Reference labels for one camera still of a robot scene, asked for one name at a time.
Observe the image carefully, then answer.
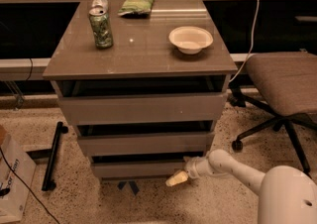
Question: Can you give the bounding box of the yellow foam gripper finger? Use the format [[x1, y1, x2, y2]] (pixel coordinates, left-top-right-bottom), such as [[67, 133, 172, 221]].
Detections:
[[165, 170, 188, 187]]

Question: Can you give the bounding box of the grey bottom drawer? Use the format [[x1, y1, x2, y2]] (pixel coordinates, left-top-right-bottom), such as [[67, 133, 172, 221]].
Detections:
[[91, 157, 189, 179]]

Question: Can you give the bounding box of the grey drawer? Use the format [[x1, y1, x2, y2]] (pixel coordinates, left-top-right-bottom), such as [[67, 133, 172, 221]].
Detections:
[[58, 93, 227, 125], [77, 132, 214, 157], [91, 157, 189, 179]]

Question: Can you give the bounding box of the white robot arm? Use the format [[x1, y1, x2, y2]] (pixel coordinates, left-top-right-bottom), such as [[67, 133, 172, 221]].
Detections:
[[165, 149, 317, 224]]

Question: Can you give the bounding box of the grey top drawer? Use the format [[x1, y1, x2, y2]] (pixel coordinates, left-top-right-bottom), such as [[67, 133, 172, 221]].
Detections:
[[58, 93, 227, 125]]

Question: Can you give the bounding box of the grey middle drawer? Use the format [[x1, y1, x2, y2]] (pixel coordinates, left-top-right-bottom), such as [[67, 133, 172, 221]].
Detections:
[[77, 132, 214, 157]]

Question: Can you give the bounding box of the grey drawer cabinet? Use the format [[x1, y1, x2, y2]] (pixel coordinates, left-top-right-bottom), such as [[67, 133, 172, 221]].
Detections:
[[44, 0, 237, 165]]

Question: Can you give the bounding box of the black metal stand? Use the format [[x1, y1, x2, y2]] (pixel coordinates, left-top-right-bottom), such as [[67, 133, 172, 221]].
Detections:
[[28, 122, 68, 191]]

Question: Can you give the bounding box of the white paper bowl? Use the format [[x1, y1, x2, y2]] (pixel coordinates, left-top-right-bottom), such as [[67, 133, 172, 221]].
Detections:
[[168, 26, 213, 55]]

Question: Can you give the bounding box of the brown office chair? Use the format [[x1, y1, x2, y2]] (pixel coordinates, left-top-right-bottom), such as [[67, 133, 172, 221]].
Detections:
[[229, 52, 317, 173]]

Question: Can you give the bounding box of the white cardboard box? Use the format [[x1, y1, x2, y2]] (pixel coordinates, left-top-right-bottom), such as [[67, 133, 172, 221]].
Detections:
[[0, 127, 36, 224]]

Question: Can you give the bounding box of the green chip bag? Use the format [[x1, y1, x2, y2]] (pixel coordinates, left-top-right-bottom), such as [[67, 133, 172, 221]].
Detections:
[[118, 0, 155, 16]]

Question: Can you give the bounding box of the green soda can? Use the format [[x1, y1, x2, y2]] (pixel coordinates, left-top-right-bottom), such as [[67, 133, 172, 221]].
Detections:
[[88, 8, 113, 49]]

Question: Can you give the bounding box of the black floor cable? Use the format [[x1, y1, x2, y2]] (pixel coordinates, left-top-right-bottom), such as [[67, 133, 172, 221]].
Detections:
[[0, 147, 61, 224]]

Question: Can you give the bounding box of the white cable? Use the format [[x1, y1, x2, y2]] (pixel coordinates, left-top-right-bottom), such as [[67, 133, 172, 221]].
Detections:
[[228, 0, 261, 84]]

